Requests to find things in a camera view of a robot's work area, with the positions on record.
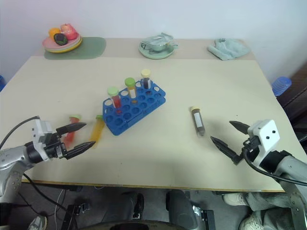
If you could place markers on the pink plate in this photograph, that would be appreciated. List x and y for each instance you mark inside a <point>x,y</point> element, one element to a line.
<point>49,43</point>

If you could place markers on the grey sneaker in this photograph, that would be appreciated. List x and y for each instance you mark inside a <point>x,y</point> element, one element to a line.
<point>38,222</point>

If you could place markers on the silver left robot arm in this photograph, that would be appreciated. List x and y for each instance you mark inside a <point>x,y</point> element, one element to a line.
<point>12,155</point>

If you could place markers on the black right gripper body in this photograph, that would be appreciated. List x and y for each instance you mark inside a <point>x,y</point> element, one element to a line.
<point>250,147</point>

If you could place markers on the red liquid tube green cap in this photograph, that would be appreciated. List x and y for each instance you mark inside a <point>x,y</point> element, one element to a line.
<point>115,99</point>
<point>70,137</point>

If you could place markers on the orange liquid tube green cap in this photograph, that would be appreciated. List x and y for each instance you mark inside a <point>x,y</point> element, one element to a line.
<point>131,88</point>
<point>97,130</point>

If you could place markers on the brown liquid tube yellow cap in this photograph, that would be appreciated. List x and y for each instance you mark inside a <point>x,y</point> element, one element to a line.
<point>198,121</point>

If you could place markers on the dark rounded shape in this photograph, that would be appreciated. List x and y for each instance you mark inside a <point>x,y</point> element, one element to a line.
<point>134,203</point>
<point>180,208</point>

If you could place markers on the pink peach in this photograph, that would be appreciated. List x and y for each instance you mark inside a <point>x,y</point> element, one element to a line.
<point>69,32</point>

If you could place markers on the blue test tube rack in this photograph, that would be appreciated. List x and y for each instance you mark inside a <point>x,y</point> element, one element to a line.
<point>136,110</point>

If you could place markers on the dark wooden cabinet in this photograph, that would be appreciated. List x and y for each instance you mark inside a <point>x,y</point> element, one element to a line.
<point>297,100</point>

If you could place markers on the light teal towel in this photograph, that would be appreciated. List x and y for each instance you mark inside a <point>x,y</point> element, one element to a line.
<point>229,49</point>

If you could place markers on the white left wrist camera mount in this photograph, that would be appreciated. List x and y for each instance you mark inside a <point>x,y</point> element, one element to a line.
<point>42,129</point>

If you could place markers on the orange fruit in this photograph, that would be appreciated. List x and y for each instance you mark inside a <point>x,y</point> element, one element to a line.
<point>53,31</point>

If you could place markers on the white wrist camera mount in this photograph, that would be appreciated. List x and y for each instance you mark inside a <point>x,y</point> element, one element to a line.
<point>42,129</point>
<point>266,134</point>

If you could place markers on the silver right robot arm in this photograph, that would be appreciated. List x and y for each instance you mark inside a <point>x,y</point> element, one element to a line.
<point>291,167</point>

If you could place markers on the yellow plate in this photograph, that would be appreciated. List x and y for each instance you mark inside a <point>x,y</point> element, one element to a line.
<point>72,48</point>

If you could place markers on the grey trouser leg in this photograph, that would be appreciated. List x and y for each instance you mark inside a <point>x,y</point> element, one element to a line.
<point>266,203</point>

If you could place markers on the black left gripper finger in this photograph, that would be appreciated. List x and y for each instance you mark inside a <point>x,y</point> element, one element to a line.
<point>74,126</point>
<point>80,147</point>

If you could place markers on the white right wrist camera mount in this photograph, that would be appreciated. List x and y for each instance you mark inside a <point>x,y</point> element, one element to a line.
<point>266,134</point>

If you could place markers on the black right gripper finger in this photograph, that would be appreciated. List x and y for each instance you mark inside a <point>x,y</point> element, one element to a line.
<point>224,147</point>
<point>239,127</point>

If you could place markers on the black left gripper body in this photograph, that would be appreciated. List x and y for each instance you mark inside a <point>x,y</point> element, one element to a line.
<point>54,148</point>

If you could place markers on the green placemat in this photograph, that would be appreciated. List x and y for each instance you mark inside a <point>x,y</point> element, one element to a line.
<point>93,49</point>

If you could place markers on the white sneaker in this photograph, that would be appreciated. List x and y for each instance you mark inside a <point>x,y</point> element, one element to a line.
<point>236,198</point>
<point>250,222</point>

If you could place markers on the dark purple fruit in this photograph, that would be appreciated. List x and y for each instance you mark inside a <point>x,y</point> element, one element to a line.
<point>60,39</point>

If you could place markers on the pale green plate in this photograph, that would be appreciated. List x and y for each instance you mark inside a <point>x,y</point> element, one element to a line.
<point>156,55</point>

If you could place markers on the dark liquid tube yellow cap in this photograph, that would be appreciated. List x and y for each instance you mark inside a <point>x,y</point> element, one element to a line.
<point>146,80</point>

